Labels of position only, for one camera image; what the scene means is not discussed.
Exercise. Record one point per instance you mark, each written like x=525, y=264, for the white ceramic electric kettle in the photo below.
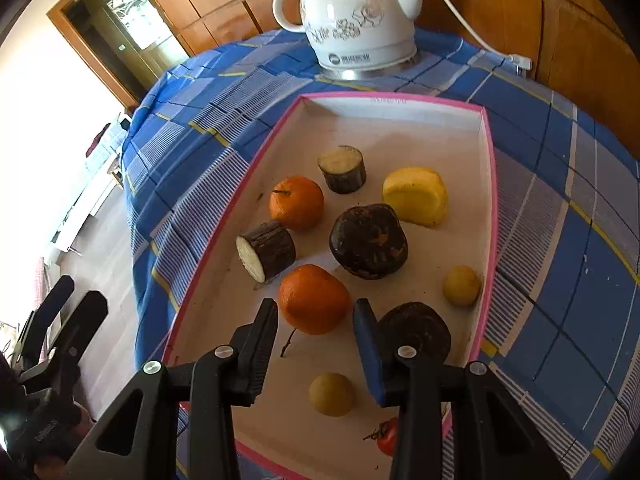
x=354, y=39

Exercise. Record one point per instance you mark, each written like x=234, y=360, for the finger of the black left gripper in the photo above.
x=31, y=339
x=73, y=340

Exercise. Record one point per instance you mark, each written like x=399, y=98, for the dark round fruit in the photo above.
x=417, y=325

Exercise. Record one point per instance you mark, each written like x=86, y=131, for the small tan round fruit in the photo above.
x=332, y=394
x=461, y=286

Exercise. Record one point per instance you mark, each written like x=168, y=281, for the dark cut log piece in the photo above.
x=266, y=250

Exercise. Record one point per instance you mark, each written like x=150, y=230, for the large orange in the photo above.
x=313, y=301

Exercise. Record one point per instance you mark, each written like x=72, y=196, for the orange with stem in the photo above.
x=297, y=203

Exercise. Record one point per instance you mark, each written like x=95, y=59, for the dark oblong fruit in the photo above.
x=369, y=242

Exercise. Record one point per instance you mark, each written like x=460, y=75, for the wooden framed doorway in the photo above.
x=127, y=44

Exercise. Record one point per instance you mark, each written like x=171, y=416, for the blue plaid tablecloth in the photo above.
x=563, y=326

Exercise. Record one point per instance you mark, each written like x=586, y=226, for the pink-rimmed white tray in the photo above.
x=423, y=227

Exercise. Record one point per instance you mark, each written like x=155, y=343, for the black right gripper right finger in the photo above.
x=493, y=436

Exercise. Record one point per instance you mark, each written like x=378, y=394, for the pale-topped cut log piece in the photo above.
x=343, y=169

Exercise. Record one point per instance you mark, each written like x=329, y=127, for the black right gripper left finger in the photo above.
x=137, y=436

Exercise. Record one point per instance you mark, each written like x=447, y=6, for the small red tomato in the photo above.
x=385, y=436

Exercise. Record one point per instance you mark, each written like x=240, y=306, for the yellow apple-like fruit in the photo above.
x=418, y=195

